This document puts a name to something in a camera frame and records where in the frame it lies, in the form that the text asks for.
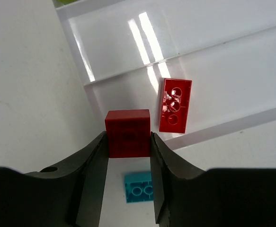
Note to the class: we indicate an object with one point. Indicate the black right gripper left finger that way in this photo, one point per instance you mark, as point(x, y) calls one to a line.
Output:
point(68, 193)

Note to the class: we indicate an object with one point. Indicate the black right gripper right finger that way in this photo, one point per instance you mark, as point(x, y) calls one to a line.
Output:
point(187, 196)

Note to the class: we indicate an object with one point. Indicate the small red lego brick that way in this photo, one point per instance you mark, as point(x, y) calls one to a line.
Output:
point(128, 133)

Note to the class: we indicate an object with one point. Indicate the long red lego brick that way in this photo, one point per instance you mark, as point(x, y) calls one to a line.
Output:
point(175, 105)

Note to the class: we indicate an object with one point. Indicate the green lego brick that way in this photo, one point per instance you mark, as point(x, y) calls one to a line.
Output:
point(59, 3)

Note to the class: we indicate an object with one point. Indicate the teal long lego brick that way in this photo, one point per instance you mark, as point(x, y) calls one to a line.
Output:
point(138, 187)

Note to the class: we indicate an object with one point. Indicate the white three-compartment tray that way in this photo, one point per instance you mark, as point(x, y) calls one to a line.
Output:
point(124, 49)

